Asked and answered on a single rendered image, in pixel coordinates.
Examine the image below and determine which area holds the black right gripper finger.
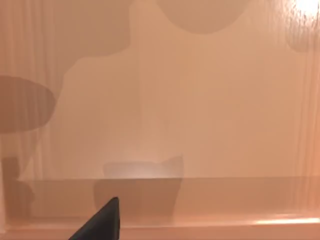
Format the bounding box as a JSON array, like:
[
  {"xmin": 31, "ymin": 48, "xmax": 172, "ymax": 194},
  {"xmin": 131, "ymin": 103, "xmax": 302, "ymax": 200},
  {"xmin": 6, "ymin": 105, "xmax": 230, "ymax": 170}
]
[{"xmin": 67, "ymin": 196, "xmax": 122, "ymax": 240}]

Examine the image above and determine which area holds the shallow salmon-coloured box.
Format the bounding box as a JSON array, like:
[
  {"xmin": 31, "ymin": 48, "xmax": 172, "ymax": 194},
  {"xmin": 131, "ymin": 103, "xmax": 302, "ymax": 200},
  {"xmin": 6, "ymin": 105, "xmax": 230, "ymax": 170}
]
[{"xmin": 0, "ymin": 0, "xmax": 320, "ymax": 240}]

